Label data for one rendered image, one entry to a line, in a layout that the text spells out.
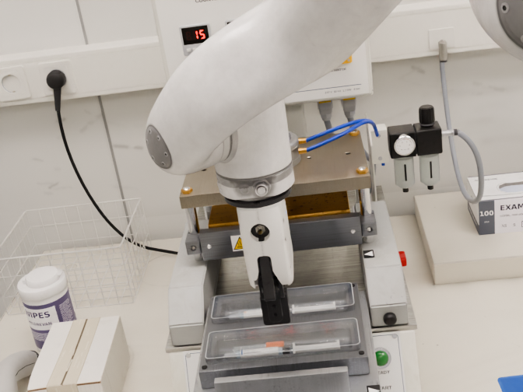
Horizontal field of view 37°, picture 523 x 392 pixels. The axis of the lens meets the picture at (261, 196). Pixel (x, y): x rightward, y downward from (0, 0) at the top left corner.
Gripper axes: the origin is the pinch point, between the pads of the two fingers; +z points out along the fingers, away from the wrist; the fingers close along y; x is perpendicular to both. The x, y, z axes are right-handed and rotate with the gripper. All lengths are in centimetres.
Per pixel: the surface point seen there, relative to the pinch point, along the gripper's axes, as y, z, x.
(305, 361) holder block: -3.8, 5.5, -2.8
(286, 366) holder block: -4.0, 5.8, -0.5
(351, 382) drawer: -5.2, 7.9, -7.9
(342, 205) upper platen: 23.2, -0.9, -9.7
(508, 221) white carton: 57, 23, -42
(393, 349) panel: 9.2, 14.7, -14.1
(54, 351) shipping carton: 26, 21, 39
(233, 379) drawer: -7.9, 4.0, 5.2
